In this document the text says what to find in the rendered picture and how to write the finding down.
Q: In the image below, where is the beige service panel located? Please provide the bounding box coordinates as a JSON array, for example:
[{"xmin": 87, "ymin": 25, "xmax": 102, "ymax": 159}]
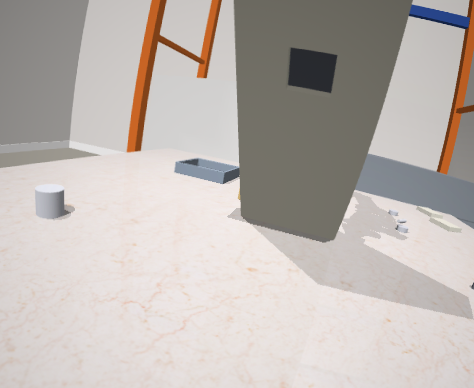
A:
[{"xmin": 234, "ymin": 0, "xmax": 413, "ymax": 240}]

